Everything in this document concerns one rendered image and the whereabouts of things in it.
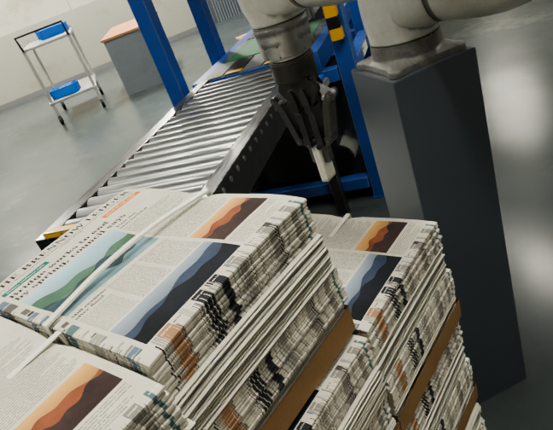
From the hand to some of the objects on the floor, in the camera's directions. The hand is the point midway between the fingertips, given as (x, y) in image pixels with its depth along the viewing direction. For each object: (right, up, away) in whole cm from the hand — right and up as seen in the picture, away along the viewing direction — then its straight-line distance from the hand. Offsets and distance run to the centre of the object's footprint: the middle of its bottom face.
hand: (323, 161), depth 99 cm
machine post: (-19, +21, +261) cm, 263 cm away
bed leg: (+26, -8, +177) cm, 179 cm away
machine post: (-34, -11, +213) cm, 216 cm away
